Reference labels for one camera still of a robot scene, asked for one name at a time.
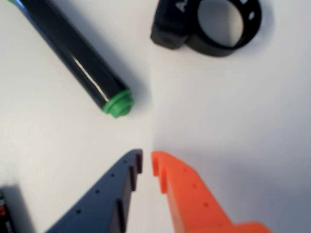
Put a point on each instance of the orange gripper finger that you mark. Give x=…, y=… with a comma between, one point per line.
x=192, y=201

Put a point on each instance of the black AXA bike light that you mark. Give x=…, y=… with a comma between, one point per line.
x=170, y=24

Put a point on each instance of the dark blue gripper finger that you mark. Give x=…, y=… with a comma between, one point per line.
x=102, y=204

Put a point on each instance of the black marker with green cap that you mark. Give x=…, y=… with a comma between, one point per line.
x=65, y=46

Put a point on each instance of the black box with red print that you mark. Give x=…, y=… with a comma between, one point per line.
x=14, y=211

